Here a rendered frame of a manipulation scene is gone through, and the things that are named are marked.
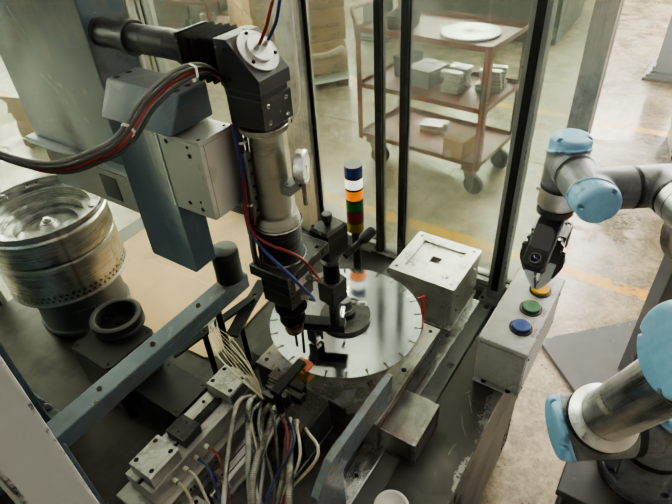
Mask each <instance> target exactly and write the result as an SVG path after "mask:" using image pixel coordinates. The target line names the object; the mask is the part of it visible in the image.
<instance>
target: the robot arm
mask: <svg viewBox="0 0 672 504"><path fill-rule="evenodd" d="M592 146H593V137H592V136H591V135H590V134H589V133H588V132H586V131H583V130H580V129H574V128H566V129H560V130H557V131H555V132H554V133H553V134H552V135H551V137H550V141H549V145H548V148H547V149H546V157H545V162H544V167H543V172H542V177H541V182H540V186H539V185H538V186H537V187H536V190H539V193H538V198H537V206H536V211H537V212H538V214H539V217H538V218H537V220H536V222H535V223H534V225H533V226H532V228H531V233H529V234H528V235H527V239H528V241H523V243H522V248H521V250H520V261H521V265H522V268H523V270H524V273H525V276H526V278H527V280H528V282H529V283H530V285H531V286H532V288H533V289H536V290H538V289H540V288H542V287H544V286H545V285H546V284H548V283H549V282H550V281H551V280H552V279H553V278H554V277H555V276H556V275H557V274H558V273H559V272H560V271H561V270H562V268H563V266H564V264H565V261H566V258H565V256H566V254H567V253H565V252H563V250H564V247H565V248H566V247H567V245H568V243H569V240H570V236H571V233H572V229H573V225H574V223H573V222H569V221H566V220H567V219H570V218H571V217H572V216H573V214H574V212H575V213H576V215H577V216H578V217H579V218H580V219H581V220H583V221H585V222H588V223H601V222H603V221H604V220H606V219H610V218H612V217H613V216H615V215H616V214H617V212H618V211H619V210H624V209H640V208H650V209H651V210H652V211H653V212H654V213H656V214H657V215H658V216H659V217H660V218H661V219H662V220H663V221H664V222H665V223H666V224H668V225H669V226H670V227H671V228H672V162H667V163H664V164H650V165H632V166H615V167H599V166H598V165H597V164H596V162H595V161H594V160H593V159H592V158H591V156H590V155H591V152H592V151H593V148H592ZM567 224H569V225H570V227H568V226H566V225H567ZM565 242H566V244H565ZM537 273H540V276H539V280H538V281H537V280H536V275H537ZM640 329H641V331H642V334H638V336H637V355H638V359H637V360H635V361H634V362H632V363H631V364H630V365H628V366H627V367H625V368H624V369H623V370H621V371H620V372H618V373H617V374H615V375H614V376H613V377H611V378H610V379H608V380H607V381H605V382H604V383H591V384H587V385H584V386H582V387H580V388H579V389H578V390H576V391H575V392H574V393H570V394H560V393H557V394H556V395H550V396H548V397H547V399H546V401H545V419H546V425H547V431H548V435H549V439H550V442H551V445H552V448H553V450H554V452H555V454H556V456H557V457H558V458H559V459H560V460H562V461H574V462H575V463H577V462H578V461H592V460H597V462H598V467H599V470H600V472H601V474H602V476H603V478H604V479H605V481H606V482H607V483H608V485H609V486H610V487H611V488H612V489H613V490H614V491H615V492H617V493H618V494H619V495H621V496H622V497H624V498H625V499H627V500H629V501H631V502H633V503H635V504H671V503H672V300H668V301H665V302H662V303H660V304H658V305H656V306H655V307H654V308H652V309H651V310H650V311H649V312H648V313H647V315H646V316H645V317H644V319H643V321H642V323H641V325H640Z"/></svg>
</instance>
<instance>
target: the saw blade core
mask: <svg viewBox="0 0 672 504"><path fill-rule="evenodd" d="M361 271H362V269H345V272H346V273H344V269H340V274H342V275H343V276H345V277H346V279H347V286H349V287H350V289H349V294H348V296H349V297H353V298H357V299H360V300H362V301H366V302H367V305H368V307H369V308H370V311H371V320H370V323H369V325H368V326H367V328H366V329H364V330H363V331H362V332H360V333H358V334H355V335H351V336H338V335H334V334H331V333H329V332H323V337H324V339H321V340H320V341H319V342H318V343H317V344H316V345H314V344H313V343H311V342H310V341H309V340H308V335H307V330H304V341H305V350H306V353H303V347H302V338H301V334H299V335H297V338H298V345H299V346H298V347H297V346H296V342H295V336H291V335H289V334H288V333H287V332H286V330H285V326H284V325H282V324H281V322H280V315H278V314H277V313H276V311H275V307H274V309H273V311H272V315H271V319H270V332H271V337H272V340H273V343H274V345H275V347H276V348H278V349H277V350H278V351H279V353H280V354H281V355H282V356H283V357H284V358H285V359H286V360H287V361H289V360H290V359H291V360H290V361H289V362H290V363H291V364H292V365H293V364H294V362H295V361H296V360H297V359H298V358H300V357H303V358H305V359H307V360H309V361H311V362H312V366H311V367H310V368H309V369H308V370H307V372H308V373H310V374H313V375H317V376H321V377H324V375H325V371H328V372H327V373H326V376H325V377H326V378H334V379H346V374H345V373H346V372H347V379H352V378H360V377H365V376H368V375H367V372H366V371H365V370H366V369H367V370H368V374H369V375H373V374H376V373H379V372H381V371H384V370H386V369H388V368H390V367H392V366H393V365H395V364H396V363H398V362H399V361H401V360H402V359H403V358H404V357H405V356H406V355H407V354H408V353H409V352H410V351H411V350H412V348H413V347H414V346H415V343H416V342H417V340H418V338H419V335H420V332H421V327H422V315H421V310H420V307H419V305H418V303H417V301H416V299H415V298H414V296H410V297H406V296H407V295H410V294H411V292H410V291H409V290H408V289H407V288H406V287H404V286H403V285H402V284H400V283H399V282H397V281H396V280H394V279H392V278H390V277H388V276H386V275H383V274H379V273H377V272H374V271H369V270H363V271H362V274H360V273H361ZM378 274H379V275H378ZM377 275H378V277H376V276H377ZM392 281H393V282H392ZM390 282H392V283H390ZM401 291H404V292H401ZM311 294H312V295H313V296H314V297H315V299H316V302H312V301H307V309H306V310H305V314H307V315H319V316H320V311H321V309H322V308H323V306H324V305H325V304H326V303H322V301H321V300H319V290H318V282H313V291H312V292H311ZM414 301H415V302H414ZM410 302H412V303H410ZM414 314H416V315H414ZM271 320H277V321H271ZM414 328H418V329H414ZM276 333H278V334H276ZM272 334H273V335H272ZM408 341H411V342H408ZM412 342H413V343H412ZM281 346H284V347H281ZM398 353H401V355H400V354H398ZM402 355H403V356H404V357H403V356H402ZM292 357H295V358H292ZM383 363H386V365H387V366H388V368H387V367H386V365H385V364H383Z"/></svg>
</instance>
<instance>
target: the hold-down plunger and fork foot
mask: <svg viewBox="0 0 672 504"><path fill-rule="evenodd" d="M328 306H329V305H328ZM346 325H347V322H346V318H344V317H341V315H340V303H339V304H338V305H337V306H335V307H331V306H329V316H319V315H307V314H306V320H305V322H304V330H307V335H308V340H309V341H310V342H311V343H313V344H314V345H316V344H317V340H316V333H318V334H319V335H320V337H321V339H324V337H323V332H334V333H345V330H346Z"/></svg>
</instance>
